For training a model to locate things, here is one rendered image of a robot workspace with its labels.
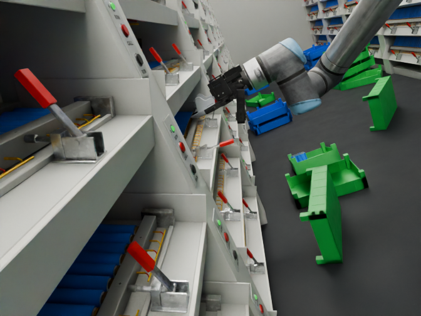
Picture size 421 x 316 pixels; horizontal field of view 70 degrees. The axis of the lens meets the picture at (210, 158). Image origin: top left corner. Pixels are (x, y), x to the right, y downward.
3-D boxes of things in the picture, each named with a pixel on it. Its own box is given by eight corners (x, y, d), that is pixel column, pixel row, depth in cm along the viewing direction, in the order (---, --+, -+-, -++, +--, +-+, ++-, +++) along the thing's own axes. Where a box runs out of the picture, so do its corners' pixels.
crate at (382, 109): (397, 106, 179) (382, 109, 185) (390, 74, 173) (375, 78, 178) (386, 129, 160) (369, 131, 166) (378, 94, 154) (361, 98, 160)
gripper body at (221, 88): (207, 82, 97) (239, 62, 94) (220, 105, 99) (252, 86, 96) (205, 86, 90) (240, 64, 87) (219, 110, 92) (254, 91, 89)
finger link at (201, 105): (183, 105, 95) (208, 89, 94) (193, 120, 97) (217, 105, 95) (183, 106, 92) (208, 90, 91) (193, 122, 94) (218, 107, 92)
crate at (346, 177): (351, 167, 142) (346, 152, 140) (369, 187, 124) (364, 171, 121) (289, 187, 148) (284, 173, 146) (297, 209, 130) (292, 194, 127)
